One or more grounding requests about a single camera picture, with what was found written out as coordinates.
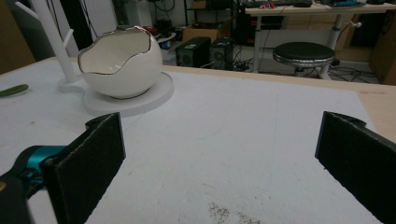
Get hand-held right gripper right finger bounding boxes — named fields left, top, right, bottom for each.
left=314, top=110, right=396, bottom=224

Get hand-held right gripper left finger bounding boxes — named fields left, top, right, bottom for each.
left=41, top=111, right=127, bottom=224

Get white eggshell-shaped ceramic bowl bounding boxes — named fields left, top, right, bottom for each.
left=77, top=25, right=163, bottom=100

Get green leaf-shaped object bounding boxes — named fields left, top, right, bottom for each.
left=0, top=83, right=30, bottom=98

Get brown cabinet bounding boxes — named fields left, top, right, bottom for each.
left=368, top=10, right=396, bottom=87

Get black round stool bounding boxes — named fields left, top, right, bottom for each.
left=272, top=41, right=336, bottom=80

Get white tree-shaped stand with tray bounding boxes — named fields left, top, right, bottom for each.
left=14, top=0, right=176, bottom=119

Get white table mat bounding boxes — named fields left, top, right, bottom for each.
left=0, top=57, right=384, bottom=224

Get light wooden desk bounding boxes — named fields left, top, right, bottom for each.
left=244, top=2, right=396, bottom=74

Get black keyboard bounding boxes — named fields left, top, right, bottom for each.
left=241, top=0, right=313, bottom=8

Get cardboard box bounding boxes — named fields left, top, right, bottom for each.
left=181, top=24, right=226, bottom=44

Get black floor cables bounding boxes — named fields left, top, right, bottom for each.
left=329, top=64, right=380, bottom=84

